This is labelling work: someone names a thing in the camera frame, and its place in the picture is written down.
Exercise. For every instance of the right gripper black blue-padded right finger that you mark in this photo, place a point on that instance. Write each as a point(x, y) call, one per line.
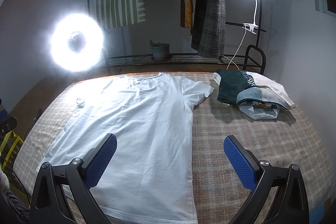
point(289, 205)

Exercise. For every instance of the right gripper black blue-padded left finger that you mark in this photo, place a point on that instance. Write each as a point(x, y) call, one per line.
point(49, 202)

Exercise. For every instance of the white t-shirt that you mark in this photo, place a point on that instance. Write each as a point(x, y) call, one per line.
point(149, 178)

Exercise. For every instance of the black metal clothes rack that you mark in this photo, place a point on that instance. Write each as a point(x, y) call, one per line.
point(242, 61)

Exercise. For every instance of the yellow crate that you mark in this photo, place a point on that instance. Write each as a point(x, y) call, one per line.
point(11, 143)

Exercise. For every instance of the light blue folded garment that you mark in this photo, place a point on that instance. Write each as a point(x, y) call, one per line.
point(252, 103)

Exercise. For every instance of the white folded garment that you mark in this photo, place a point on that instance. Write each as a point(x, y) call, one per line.
point(278, 89)

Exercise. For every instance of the dark green folded garment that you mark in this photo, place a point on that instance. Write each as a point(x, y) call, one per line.
point(232, 83)

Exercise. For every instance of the green potted plant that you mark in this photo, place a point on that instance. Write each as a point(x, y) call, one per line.
point(160, 51)

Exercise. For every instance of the grey plaid hanging coat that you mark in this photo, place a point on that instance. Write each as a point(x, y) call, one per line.
point(208, 32)

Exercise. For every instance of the orange patterned hanging garment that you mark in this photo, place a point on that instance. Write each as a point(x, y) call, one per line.
point(187, 9)

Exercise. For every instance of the round ring light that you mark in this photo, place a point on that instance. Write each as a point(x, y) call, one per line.
point(76, 43)

